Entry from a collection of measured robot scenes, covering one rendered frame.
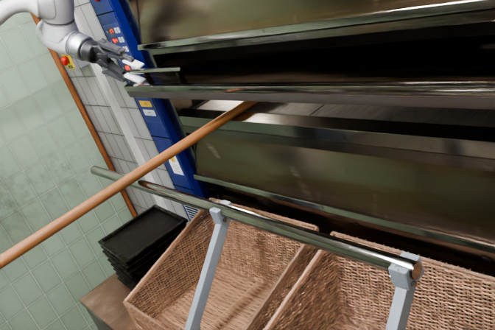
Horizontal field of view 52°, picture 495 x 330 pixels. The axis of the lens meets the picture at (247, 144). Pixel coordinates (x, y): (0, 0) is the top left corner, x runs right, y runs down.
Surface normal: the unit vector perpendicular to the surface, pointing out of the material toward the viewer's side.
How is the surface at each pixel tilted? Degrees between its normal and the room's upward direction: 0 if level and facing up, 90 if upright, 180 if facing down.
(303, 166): 70
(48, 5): 112
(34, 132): 90
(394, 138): 90
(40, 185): 90
